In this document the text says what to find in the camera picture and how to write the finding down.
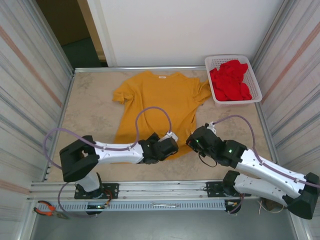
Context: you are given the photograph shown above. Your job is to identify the mustard yellow t-shirt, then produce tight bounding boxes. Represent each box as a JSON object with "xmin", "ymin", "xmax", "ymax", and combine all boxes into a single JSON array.
[{"xmin": 111, "ymin": 70, "xmax": 213, "ymax": 165}]

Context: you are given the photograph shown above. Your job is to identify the white perforated plastic basket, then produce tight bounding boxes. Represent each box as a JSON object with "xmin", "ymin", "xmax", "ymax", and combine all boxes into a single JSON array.
[{"xmin": 204, "ymin": 54, "xmax": 263, "ymax": 108}]

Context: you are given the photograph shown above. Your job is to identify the small silver wrench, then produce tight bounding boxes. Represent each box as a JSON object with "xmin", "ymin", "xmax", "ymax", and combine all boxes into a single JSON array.
[{"xmin": 150, "ymin": 202, "xmax": 180, "ymax": 208}]

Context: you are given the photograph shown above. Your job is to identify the red cloth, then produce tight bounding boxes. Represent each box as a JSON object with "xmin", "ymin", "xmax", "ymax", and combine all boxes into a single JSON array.
[{"xmin": 209, "ymin": 59, "xmax": 253, "ymax": 102}]

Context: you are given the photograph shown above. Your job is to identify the circuit board with green light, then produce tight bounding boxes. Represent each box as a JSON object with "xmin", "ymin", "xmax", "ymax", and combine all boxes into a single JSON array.
[{"xmin": 86, "ymin": 203, "xmax": 109, "ymax": 211}]

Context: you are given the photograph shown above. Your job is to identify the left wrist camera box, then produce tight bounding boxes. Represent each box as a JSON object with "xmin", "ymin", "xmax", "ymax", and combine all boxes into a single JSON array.
[{"xmin": 159, "ymin": 131, "xmax": 180, "ymax": 141}]

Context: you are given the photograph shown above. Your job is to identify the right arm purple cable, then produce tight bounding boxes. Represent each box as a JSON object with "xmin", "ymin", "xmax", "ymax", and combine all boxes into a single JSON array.
[{"xmin": 213, "ymin": 114, "xmax": 320, "ymax": 215}]

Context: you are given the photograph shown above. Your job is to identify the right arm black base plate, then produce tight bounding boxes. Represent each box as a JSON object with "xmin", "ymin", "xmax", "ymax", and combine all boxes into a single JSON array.
[{"xmin": 206, "ymin": 181, "xmax": 252, "ymax": 198}]

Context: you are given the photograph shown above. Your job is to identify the grey slotted cable duct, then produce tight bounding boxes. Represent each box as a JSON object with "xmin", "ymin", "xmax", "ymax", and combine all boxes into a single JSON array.
[{"xmin": 53, "ymin": 199, "xmax": 227, "ymax": 212}]

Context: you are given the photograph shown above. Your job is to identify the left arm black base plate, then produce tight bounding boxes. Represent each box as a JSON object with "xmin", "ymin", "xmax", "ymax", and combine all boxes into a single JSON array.
[{"xmin": 74, "ymin": 183, "xmax": 120, "ymax": 200}]

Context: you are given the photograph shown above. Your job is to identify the brown pouch with string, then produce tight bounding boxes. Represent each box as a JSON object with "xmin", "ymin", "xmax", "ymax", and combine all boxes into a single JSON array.
[{"xmin": 257, "ymin": 198, "xmax": 288, "ymax": 214}]

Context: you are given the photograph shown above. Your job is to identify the orange-handled pliers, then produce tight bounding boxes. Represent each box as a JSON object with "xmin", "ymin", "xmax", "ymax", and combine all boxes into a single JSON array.
[{"xmin": 33, "ymin": 199, "xmax": 70, "ymax": 220}]

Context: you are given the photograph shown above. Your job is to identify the beige door frame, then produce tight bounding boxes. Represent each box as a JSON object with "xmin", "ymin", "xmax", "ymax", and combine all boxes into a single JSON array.
[{"xmin": 76, "ymin": 0, "xmax": 109, "ymax": 61}]

